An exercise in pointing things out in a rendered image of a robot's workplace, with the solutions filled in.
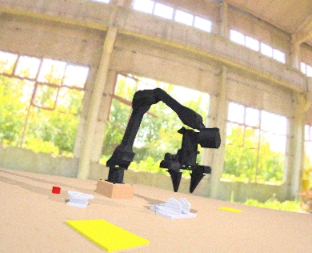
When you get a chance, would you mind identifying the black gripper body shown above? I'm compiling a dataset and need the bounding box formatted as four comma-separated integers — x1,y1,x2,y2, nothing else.
159,146,211,175

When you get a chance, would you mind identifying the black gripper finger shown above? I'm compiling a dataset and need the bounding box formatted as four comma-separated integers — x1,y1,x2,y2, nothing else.
166,170,182,192
190,173,206,193

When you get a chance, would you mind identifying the small red block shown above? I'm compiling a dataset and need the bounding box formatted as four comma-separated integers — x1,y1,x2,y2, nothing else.
52,187,61,194

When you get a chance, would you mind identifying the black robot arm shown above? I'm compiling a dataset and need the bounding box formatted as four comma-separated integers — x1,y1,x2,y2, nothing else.
105,88,221,185

